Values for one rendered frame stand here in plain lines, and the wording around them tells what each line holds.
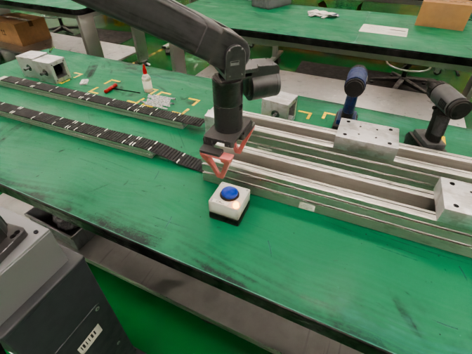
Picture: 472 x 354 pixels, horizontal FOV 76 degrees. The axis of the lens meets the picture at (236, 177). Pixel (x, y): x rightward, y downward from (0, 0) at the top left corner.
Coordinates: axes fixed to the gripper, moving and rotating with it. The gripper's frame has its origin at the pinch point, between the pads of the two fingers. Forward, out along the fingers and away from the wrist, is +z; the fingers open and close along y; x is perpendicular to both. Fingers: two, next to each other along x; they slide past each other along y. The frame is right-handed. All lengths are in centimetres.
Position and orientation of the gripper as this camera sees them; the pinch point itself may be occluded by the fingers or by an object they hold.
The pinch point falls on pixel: (229, 161)
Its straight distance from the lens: 67.8
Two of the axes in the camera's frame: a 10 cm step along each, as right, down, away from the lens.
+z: 0.1, 7.6, 6.5
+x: -9.2, -2.5, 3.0
